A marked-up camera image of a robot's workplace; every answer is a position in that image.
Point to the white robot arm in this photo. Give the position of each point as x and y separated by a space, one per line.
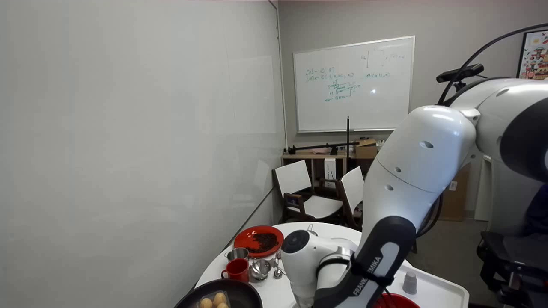
503 118

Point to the steel cup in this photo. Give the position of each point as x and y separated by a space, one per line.
234 253

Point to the wooden bench table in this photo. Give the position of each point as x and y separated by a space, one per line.
330 161

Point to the left white chair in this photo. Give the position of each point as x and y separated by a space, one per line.
303 199

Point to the white chair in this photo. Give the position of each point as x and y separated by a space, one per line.
303 199
352 195

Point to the right white chair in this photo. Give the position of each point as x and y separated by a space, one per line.
352 195

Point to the red plate with dark food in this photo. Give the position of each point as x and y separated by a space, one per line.
258 240

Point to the white round table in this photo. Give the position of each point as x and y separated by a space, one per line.
275 293

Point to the small steel bowl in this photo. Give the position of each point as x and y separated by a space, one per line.
258 269

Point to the red mug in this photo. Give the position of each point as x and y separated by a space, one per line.
236 270

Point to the black frying pan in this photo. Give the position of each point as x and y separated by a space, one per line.
220 294

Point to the red bowl of coffee beans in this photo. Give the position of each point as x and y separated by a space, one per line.
393 301

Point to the white plastic tray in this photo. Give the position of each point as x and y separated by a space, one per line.
431 291

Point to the wall whiteboard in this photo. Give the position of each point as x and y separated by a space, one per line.
363 86

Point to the colourful wall poster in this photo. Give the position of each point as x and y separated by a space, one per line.
532 60

